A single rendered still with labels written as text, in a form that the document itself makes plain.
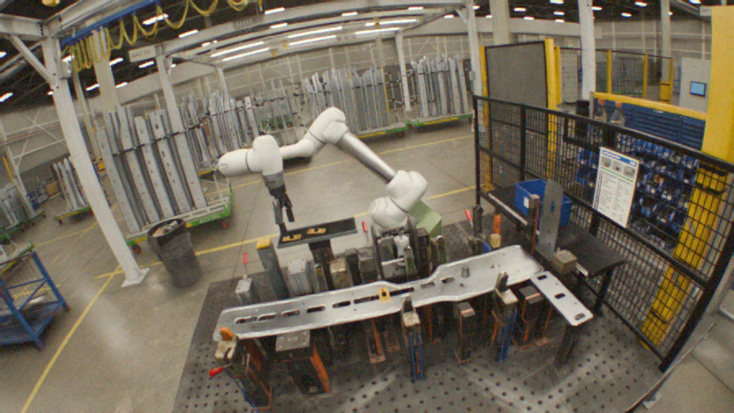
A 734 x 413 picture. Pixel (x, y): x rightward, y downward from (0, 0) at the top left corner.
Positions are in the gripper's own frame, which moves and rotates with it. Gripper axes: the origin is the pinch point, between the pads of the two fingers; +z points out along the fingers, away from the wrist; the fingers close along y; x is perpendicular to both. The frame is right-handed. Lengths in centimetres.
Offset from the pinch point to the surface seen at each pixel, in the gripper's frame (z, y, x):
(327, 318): 22.1, 36.4, 16.9
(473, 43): -102, -634, 321
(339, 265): 14.1, 13.9, 21.7
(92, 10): -211, -162, -234
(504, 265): 22, 21, 90
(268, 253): 10.6, 3.6, -12.2
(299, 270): 11.2, 19.0, 5.9
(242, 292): 16.7, 22.9, -21.3
